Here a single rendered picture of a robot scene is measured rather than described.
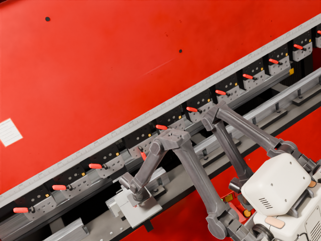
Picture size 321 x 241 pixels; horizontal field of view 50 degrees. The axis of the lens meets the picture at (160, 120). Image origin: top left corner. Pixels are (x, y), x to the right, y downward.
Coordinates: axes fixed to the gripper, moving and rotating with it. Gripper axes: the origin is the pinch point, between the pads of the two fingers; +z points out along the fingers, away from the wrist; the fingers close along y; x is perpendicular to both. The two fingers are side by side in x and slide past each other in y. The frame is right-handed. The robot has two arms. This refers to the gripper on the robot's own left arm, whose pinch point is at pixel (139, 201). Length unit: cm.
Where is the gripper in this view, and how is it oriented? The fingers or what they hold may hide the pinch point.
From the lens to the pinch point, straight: 185.1
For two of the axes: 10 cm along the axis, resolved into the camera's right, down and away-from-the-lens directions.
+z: 0.1, 4.9, 8.7
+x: 5.5, 7.2, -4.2
